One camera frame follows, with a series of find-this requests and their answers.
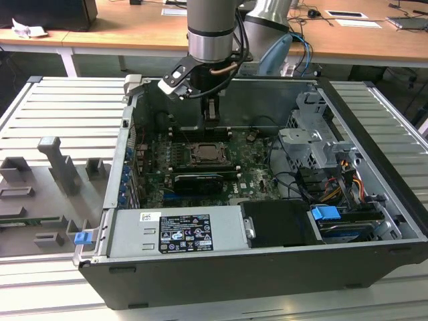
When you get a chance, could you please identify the thin wire locking lever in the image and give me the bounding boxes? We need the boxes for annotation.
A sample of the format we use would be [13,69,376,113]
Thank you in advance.
[187,140,205,161]

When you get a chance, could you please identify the CPU socket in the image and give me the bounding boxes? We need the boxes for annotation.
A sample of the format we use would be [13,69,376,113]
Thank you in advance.
[187,140,233,167]

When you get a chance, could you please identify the blue expansion slot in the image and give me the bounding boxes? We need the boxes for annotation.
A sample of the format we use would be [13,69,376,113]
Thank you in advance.
[163,191,191,201]

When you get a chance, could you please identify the copper coloured curved tube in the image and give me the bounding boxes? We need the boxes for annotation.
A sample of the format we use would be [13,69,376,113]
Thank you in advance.
[209,62,239,76]

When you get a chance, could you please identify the grey plastic case latch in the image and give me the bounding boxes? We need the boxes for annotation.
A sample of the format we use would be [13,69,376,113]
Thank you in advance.
[122,74,144,98]

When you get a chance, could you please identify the black graphics card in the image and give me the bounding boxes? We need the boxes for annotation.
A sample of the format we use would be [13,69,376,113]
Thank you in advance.
[172,171,225,197]

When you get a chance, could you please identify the green motherboard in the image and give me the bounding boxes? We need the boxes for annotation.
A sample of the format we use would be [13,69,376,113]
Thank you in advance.
[132,128,287,209]

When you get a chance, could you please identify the metal drive cage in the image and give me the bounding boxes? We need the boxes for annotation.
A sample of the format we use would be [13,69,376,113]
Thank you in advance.
[276,90,362,172]

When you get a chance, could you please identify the wooden desk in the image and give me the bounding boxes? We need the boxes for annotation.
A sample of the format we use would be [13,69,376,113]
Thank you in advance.
[286,0,428,70]
[0,0,190,78]

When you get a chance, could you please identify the black plastic air shroud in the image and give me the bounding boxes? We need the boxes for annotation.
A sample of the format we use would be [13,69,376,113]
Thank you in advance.
[239,199,324,249]

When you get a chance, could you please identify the white paper sheet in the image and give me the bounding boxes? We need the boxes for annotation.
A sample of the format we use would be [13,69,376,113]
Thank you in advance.
[335,19,385,29]

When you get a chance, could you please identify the grey power supply unit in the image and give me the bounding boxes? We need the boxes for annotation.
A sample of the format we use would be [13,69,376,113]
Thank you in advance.
[107,204,255,260]

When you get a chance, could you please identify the blue disk carrier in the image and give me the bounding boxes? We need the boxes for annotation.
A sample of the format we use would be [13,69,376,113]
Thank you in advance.
[310,205,341,222]

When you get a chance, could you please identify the black computer box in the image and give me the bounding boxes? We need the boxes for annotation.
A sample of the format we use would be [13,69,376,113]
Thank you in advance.
[0,0,98,33]

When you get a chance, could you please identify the crumpled white paper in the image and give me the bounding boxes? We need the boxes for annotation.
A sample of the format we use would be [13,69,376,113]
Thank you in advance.
[11,18,48,38]

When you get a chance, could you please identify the blue case latch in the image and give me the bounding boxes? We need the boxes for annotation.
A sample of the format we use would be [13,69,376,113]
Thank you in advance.
[74,231,92,247]

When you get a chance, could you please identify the black and grey PC case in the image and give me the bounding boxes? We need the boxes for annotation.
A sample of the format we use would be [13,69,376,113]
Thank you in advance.
[72,74,428,311]

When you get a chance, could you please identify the hard disk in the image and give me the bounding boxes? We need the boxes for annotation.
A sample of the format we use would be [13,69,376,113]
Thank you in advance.
[316,219,377,244]

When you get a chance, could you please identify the grey laptop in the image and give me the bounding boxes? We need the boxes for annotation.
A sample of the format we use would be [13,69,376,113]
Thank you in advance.
[385,15,428,33]

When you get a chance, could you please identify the grey parts rack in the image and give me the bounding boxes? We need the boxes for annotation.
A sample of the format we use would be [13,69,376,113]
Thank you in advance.
[0,135,114,259]

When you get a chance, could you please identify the green RAM stick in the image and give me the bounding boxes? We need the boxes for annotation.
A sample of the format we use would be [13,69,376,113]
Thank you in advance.
[0,216,64,227]

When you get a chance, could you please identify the black camera cable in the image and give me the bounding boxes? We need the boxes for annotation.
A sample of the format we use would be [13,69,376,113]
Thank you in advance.
[185,72,237,100]

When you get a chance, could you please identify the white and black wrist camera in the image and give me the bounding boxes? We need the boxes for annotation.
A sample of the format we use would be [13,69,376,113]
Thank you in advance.
[156,56,195,101]

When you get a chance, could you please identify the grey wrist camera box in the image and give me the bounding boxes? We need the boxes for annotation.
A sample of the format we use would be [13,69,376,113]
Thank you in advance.
[233,49,260,78]

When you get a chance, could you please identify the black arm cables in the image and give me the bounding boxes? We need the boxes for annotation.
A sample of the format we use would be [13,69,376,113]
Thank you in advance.
[235,6,252,63]

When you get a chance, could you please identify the blue cable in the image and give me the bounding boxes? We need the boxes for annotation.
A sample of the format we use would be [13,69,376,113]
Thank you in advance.
[290,31,314,77]

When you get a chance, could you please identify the black looped cable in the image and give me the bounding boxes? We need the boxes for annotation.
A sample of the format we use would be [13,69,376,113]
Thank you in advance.
[267,170,317,203]

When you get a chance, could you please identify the yellow red power wires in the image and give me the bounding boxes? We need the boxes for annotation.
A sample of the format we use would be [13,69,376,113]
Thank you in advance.
[319,159,366,203]

